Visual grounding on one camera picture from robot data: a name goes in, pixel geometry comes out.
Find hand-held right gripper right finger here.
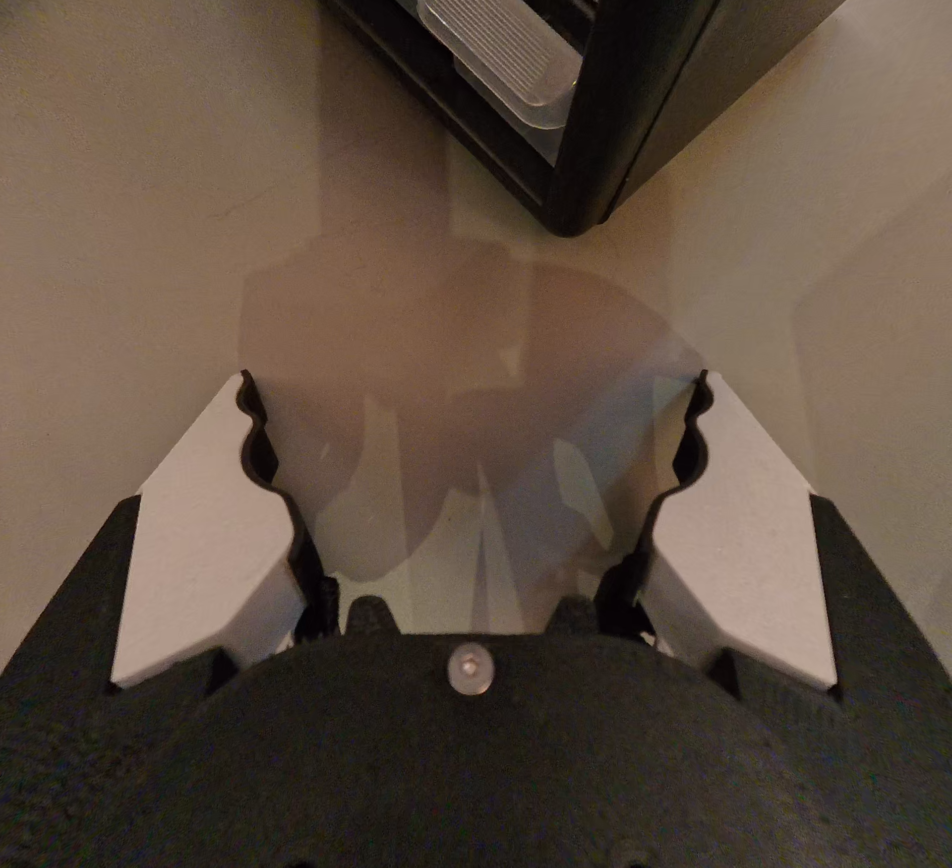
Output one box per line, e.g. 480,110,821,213
598,370,843,694

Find black drawer cabinet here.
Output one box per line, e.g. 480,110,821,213
237,0,927,239

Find rows of clear cabinet drawers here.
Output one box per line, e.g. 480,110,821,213
312,0,618,166

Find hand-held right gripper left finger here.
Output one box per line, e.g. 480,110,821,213
109,370,330,692

